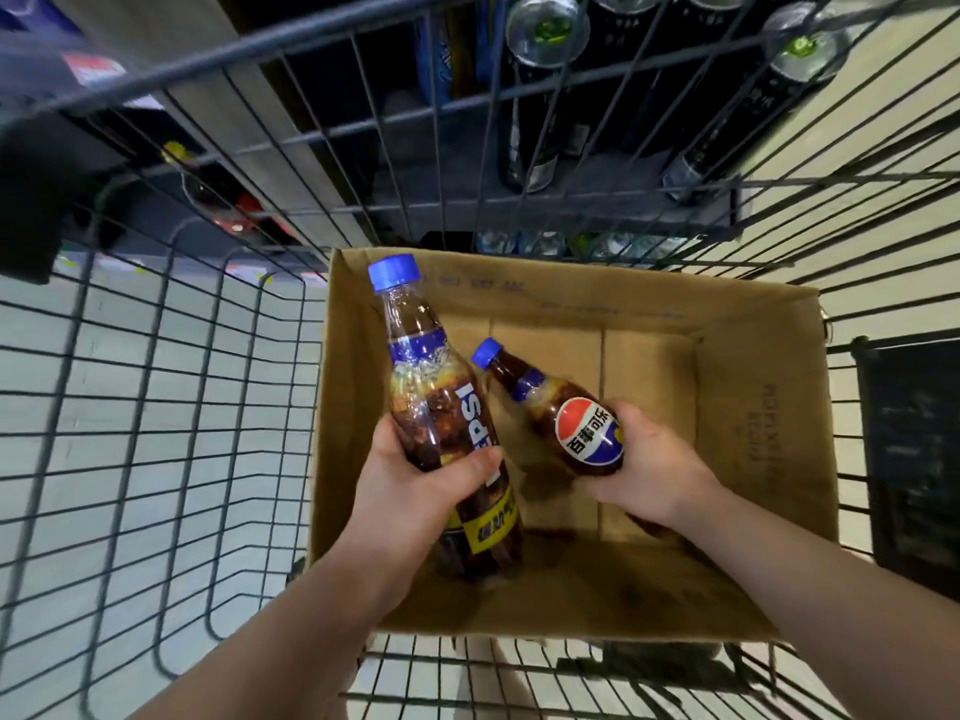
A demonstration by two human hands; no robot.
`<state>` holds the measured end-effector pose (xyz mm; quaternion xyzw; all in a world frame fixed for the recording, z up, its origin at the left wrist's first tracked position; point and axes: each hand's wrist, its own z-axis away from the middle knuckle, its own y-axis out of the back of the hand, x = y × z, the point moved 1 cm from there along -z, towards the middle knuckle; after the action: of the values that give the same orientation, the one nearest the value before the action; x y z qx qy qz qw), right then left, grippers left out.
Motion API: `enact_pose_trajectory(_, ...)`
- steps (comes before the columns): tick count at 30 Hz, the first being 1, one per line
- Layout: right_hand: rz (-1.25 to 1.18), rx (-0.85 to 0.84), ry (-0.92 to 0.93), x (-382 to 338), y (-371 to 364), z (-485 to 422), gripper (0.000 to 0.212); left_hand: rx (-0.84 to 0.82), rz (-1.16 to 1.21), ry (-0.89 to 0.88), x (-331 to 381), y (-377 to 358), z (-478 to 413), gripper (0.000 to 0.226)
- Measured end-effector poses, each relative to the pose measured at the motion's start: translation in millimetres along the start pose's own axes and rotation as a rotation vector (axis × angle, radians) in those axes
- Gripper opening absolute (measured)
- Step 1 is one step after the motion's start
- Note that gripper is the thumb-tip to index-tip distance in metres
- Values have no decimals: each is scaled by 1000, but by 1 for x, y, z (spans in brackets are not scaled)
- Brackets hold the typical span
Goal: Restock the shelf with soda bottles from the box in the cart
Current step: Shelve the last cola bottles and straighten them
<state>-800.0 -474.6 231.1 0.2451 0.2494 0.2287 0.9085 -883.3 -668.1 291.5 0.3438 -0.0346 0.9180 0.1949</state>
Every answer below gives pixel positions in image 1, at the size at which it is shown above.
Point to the person's left hand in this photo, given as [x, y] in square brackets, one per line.
[405, 517]

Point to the person's right hand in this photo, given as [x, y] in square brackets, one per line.
[660, 479]

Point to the blue cap Pepsi bottle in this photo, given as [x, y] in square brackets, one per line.
[431, 412]
[570, 427]

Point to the brown cardboard box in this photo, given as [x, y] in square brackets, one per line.
[735, 382]

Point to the person's left forearm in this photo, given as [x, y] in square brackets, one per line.
[262, 652]

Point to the person's right forearm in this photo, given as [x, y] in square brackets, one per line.
[825, 592]

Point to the black cart seat panel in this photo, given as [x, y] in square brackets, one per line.
[907, 457]

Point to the cluster of energy drink cans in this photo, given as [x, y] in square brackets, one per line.
[547, 29]

